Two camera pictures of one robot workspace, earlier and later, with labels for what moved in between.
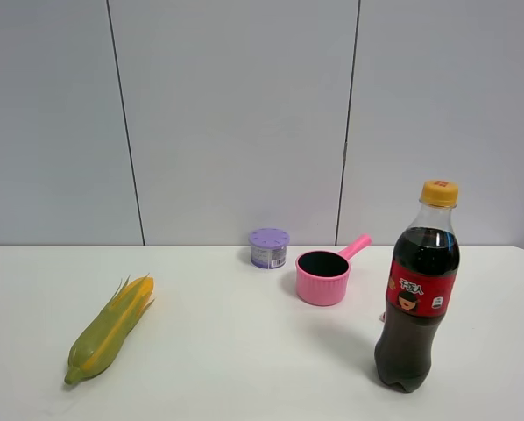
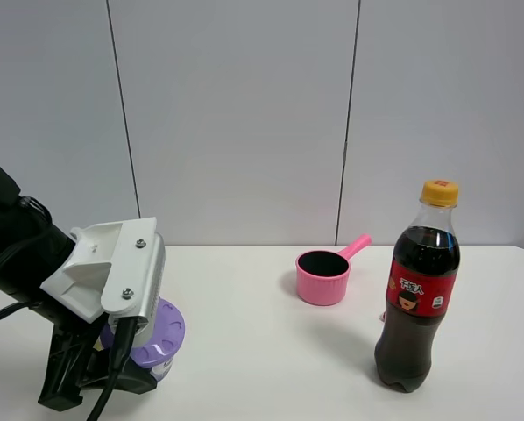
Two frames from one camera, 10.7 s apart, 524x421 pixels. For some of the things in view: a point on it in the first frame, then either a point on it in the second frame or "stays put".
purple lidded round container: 268,247 to 168,335
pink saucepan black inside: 322,274 stays put
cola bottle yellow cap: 421,287 stays put
